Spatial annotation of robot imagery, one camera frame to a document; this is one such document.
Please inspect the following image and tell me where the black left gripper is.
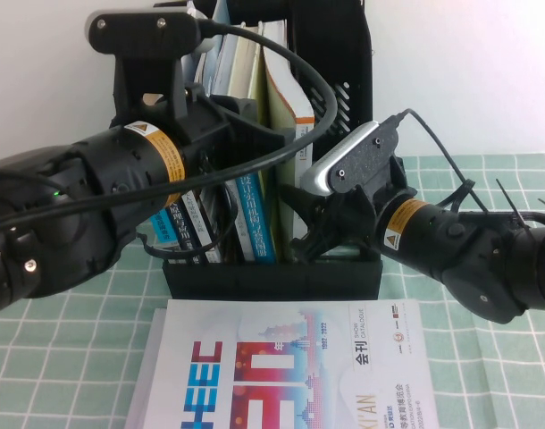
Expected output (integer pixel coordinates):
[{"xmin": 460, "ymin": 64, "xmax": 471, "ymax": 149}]
[{"xmin": 164, "ymin": 82, "xmax": 297, "ymax": 181}]

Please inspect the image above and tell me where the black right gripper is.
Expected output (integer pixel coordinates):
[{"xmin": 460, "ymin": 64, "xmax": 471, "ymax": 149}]
[{"xmin": 279, "ymin": 181, "xmax": 383, "ymax": 265}]

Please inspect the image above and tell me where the thick white orange band book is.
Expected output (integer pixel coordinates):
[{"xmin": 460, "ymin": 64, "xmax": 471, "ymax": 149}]
[{"xmin": 259, "ymin": 20, "xmax": 317, "ymax": 263}]

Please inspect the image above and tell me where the blue spine mechanical design book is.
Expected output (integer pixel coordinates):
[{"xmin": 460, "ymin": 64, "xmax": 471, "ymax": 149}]
[{"xmin": 227, "ymin": 21, "xmax": 277, "ymax": 263}]

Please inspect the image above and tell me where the black plastic book holder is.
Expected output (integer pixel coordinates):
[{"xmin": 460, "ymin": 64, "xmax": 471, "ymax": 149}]
[{"xmin": 154, "ymin": 0, "xmax": 384, "ymax": 301}]

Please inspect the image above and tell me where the black spine mobile robot book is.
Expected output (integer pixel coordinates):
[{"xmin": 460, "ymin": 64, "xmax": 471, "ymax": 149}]
[{"xmin": 164, "ymin": 196, "xmax": 209, "ymax": 265}]

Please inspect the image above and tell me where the cyan spine DTC book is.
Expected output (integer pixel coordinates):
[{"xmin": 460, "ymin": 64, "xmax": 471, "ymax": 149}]
[{"xmin": 147, "ymin": 207, "xmax": 178, "ymax": 247}]

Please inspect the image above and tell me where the HEEC show catalogue book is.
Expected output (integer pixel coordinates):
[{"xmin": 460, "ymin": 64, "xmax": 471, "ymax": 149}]
[{"xmin": 124, "ymin": 298, "xmax": 437, "ymax": 429}]

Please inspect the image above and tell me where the thin light blue booklet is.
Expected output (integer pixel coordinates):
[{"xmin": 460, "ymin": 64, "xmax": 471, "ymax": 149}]
[{"xmin": 194, "ymin": 0, "xmax": 232, "ymax": 97}]

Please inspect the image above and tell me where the green checkered tablecloth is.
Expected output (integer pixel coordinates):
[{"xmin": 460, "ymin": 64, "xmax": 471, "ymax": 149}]
[{"xmin": 0, "ymin": 154, "xmax": 545, "ymax": 429}]

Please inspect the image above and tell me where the thick black camera cable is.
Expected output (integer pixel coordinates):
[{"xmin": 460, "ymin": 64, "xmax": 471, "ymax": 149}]
[{"xmin": 0, "ymin": 17, "xmax": 339, "ymax": 233}]

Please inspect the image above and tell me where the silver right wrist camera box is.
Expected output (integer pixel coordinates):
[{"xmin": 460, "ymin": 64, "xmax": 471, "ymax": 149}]
[{"xmin": 298, "ymin": 116, "xmax": 406, "ymax": 198}]

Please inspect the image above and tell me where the black right camera mount bracket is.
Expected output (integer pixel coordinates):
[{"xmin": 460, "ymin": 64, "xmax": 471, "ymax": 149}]
[{"xmin": 350, "ymin": 156, "xmax": 410, "ymax": 214}]

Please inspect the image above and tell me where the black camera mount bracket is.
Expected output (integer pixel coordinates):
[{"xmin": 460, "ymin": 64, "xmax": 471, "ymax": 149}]
[
  {"xmin": 350, "ymin": 156, "xmax": 410, "ymax": 214},
  {"xmin": 113, "ymin": 51, "xmax": 189, "ymax": 135}
]

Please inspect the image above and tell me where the thin black looped cable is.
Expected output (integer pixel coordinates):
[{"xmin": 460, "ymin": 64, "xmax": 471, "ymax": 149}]
[{"xmin": 136, "ymin": 191, "xmax": 240, "ymax": 261}]

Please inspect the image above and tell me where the black left camera mount bracket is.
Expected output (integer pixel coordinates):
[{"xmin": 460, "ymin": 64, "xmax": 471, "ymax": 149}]
[{"xmin": 113, "ymin": 51, "xmax": 189, "ymax": 135}]

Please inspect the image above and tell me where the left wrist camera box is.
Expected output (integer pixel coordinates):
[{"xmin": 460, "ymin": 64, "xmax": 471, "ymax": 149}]
[{"xmin": 84, "ymin": 11, "xmax": 216, "ymax": 62}]

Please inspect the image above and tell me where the thin black camera cable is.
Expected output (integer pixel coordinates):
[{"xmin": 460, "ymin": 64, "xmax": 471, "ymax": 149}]
[{"xmin": 395, "ymin": 106, "xmax": 468, "ymax": 191}]

